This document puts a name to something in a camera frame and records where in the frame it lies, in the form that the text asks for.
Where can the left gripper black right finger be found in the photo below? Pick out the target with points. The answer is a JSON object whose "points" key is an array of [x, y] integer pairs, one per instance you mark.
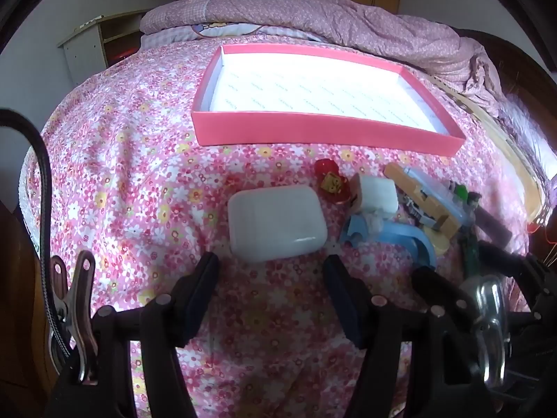
{"points": [[365, 318]]}

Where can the pink shallow cardboard box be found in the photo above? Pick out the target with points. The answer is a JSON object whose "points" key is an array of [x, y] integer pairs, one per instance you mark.
{"points": [[257, 94]]}

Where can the white bedside shelf cabinet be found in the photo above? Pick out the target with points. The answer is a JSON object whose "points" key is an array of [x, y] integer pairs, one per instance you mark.
{"points": [[100, 43]]}

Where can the grey plastic oval case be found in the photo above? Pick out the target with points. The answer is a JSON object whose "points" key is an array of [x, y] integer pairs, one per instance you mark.
{"points": [[443, 194]]}

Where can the purple folded quilt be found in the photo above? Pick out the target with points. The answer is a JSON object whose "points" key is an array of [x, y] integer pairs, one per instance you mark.
{"points": [[460, 62]]}

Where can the small wooden block piece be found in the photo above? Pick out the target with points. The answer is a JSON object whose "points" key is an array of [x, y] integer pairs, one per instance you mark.
{"points": [[427, 209]]}

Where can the silver spring clamp right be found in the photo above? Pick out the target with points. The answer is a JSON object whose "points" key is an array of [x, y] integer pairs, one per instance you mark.
{"points": [[490, 326]]}

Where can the blue curved plastic handle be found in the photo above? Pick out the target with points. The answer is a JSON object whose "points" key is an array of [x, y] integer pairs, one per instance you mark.
{"points": [[361, 228]]}

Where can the silver spring clamp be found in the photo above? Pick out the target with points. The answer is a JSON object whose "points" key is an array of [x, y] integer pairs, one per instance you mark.
{"points": [[72, 311], [490, 326]]}

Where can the round wooden disc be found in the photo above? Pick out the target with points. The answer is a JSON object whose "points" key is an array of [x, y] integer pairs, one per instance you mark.
{"points": [[438, 240]]}

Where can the dark wooden headboard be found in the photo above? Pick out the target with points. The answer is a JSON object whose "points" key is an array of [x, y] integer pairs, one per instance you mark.
{"points": [[523, 76]]}

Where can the white wall charger plug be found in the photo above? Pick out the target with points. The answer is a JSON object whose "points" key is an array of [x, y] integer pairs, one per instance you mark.
{"points": [[373, 195]]}

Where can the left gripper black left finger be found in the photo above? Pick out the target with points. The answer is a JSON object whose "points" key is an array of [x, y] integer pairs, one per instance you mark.
{"points": [[173, 319]]}

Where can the red yellow figure keychain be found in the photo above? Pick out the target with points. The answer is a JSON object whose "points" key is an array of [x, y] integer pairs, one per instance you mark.
{"points": [[331, 184]]}

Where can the pink floral bed sheet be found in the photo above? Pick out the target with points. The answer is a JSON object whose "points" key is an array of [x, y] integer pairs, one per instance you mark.
{"points": [[132, 185]]}

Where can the silver spring clamp left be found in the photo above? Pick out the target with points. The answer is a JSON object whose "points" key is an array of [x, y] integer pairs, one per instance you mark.
{"points": [[72, 311]]}

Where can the green figure keychain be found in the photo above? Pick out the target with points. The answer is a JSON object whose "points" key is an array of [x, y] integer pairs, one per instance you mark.
{"points": [[468, 197]]}

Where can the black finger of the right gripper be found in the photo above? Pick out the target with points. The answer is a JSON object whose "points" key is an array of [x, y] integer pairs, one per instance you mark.
{"points": [[450, 313], [531, 274]]}

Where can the white earbuds charging case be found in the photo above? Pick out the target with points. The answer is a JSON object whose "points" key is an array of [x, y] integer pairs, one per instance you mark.
{"points": [[269, 224]]}

